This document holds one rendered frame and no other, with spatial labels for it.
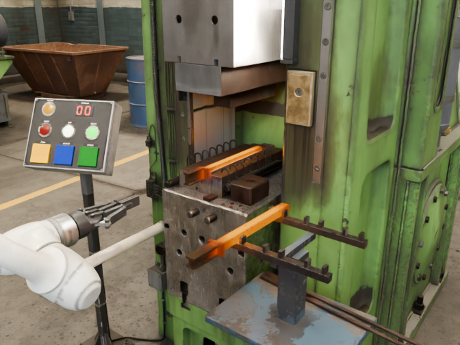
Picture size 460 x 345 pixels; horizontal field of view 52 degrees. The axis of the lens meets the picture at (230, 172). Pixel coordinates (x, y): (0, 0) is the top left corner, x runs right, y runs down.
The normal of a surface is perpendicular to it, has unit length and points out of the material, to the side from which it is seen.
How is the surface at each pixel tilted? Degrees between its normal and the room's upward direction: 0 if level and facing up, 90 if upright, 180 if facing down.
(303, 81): 90
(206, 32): 90
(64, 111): 60
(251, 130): 90
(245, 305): 0
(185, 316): 90
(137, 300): 0
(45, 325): 0
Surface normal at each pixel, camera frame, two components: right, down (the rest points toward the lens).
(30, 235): 0.22, -0.81
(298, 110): -0.60, 0.27
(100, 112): -0.18, -0.18
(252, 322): 0.00, -0.94
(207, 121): 0.80, 0.20
